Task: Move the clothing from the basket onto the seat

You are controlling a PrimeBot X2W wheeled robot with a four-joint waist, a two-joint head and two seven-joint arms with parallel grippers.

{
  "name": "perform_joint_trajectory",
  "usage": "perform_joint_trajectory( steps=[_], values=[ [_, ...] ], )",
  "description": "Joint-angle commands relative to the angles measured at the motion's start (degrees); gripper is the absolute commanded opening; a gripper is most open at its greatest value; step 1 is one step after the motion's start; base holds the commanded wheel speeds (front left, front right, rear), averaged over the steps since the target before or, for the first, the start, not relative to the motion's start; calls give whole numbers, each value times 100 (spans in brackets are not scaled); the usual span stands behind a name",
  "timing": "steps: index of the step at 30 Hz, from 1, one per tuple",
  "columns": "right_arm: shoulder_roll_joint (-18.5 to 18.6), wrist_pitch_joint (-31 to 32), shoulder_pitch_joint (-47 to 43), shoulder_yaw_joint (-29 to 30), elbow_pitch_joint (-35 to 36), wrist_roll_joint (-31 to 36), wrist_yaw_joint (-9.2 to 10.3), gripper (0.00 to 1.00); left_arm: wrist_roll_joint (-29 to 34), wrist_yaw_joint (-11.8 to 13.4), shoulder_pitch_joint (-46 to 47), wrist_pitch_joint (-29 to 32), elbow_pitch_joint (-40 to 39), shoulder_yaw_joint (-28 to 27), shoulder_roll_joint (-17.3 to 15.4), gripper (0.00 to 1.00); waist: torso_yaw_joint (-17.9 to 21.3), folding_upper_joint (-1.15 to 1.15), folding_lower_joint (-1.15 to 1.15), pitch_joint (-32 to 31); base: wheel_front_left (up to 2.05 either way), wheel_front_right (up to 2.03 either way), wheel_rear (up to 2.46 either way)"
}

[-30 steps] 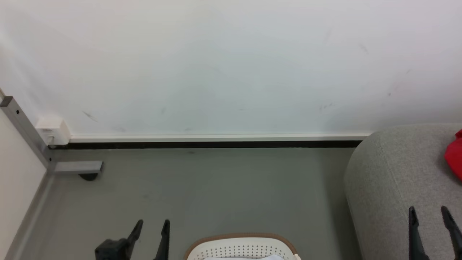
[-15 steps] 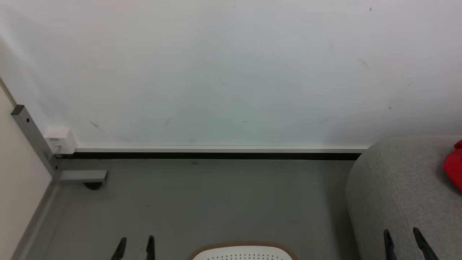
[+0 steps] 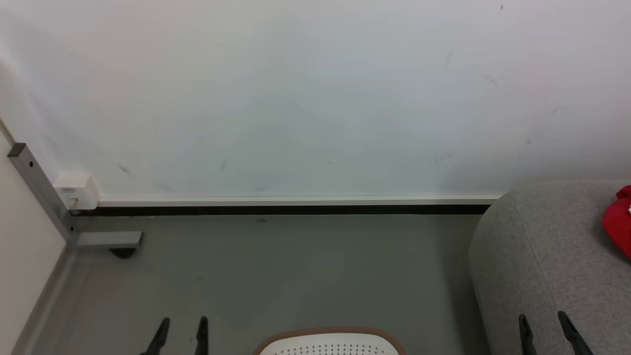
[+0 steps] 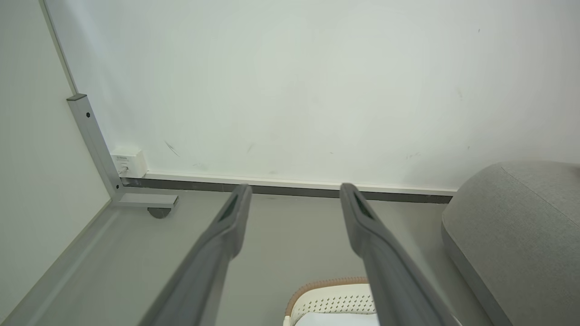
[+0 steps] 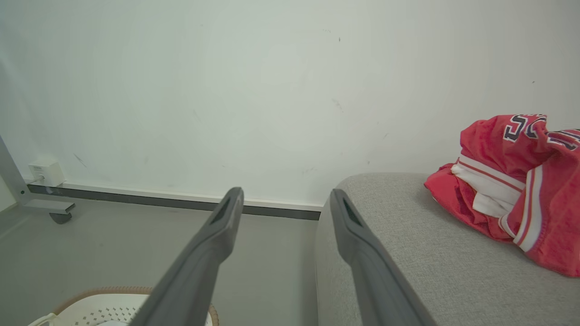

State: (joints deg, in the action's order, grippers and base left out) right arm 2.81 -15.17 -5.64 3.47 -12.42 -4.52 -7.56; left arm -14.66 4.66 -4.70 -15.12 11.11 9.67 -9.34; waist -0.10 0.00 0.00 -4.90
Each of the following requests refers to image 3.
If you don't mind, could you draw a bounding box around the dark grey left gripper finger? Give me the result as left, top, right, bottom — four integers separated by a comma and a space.
140, 318, 171, 355
194, 317, 209, 355

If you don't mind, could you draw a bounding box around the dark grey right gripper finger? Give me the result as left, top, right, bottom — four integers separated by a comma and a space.
518, 314, 537, 355
558, 311, 595, 355

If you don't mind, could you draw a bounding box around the red garment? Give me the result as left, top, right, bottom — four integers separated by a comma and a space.
600, 185, 631, 260

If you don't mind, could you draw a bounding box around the grey fabric sofa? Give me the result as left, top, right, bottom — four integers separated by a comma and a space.
467, 180, 631, 355

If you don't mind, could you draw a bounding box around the white laundry basket brown rim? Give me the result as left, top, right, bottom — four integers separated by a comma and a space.
254, 327, 406, 355

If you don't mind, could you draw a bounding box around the cream partition panel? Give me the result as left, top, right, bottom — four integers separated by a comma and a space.
0, 129, 67, 347

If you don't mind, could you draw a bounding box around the black baseboard strip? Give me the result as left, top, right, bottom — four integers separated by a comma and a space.
71, 205, 491, 216

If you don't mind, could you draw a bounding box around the white wall cable trunking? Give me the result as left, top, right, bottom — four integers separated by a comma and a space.
98, 195, 504, 207

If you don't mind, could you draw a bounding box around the white wall socket box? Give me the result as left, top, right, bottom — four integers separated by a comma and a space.
53, 172, 101, 211

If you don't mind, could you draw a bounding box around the grey metal partition frame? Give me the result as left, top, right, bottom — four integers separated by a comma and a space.
7, 143, 143, 355

